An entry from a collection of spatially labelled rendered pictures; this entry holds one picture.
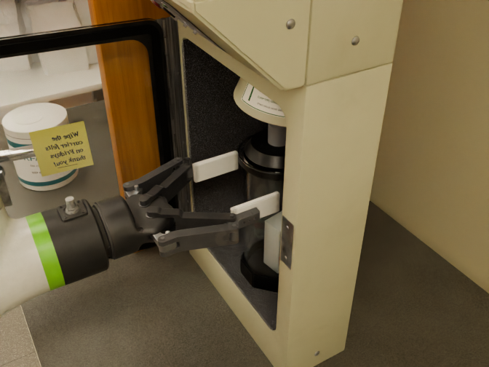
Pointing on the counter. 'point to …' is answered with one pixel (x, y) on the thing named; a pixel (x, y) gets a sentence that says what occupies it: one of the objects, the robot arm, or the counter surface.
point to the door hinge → (170, 26)
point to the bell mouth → (257, 104)
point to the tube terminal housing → (319, 175)
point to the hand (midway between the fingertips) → (244, 183)
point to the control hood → (257, 34)
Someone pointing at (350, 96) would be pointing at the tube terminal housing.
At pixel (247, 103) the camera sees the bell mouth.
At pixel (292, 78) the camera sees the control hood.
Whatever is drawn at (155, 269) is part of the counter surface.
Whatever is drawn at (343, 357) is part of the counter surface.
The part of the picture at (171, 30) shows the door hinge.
